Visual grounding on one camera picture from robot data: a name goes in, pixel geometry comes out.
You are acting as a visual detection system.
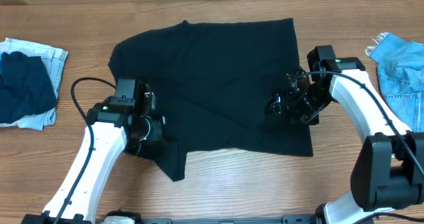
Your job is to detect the black t-shirt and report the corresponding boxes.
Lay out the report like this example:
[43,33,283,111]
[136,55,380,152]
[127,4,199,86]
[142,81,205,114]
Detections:
[109,19,313,182]

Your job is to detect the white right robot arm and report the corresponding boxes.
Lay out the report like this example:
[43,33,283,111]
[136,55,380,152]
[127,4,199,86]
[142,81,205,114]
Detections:
[265,58,423,223]

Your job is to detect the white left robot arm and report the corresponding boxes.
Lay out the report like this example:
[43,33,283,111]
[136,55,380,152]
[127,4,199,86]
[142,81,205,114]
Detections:
[21,99,165,224]

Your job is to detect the blue denim jeans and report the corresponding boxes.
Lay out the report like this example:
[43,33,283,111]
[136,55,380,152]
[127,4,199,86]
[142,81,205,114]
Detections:
[365,32,423,133]

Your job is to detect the folded light denim garment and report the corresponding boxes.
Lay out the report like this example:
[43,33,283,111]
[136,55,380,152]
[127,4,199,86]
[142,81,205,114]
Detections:
[1,38,69,131]

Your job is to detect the folded navy garment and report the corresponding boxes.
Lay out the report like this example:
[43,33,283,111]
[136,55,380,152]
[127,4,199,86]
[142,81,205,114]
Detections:
[1,52,57,123]

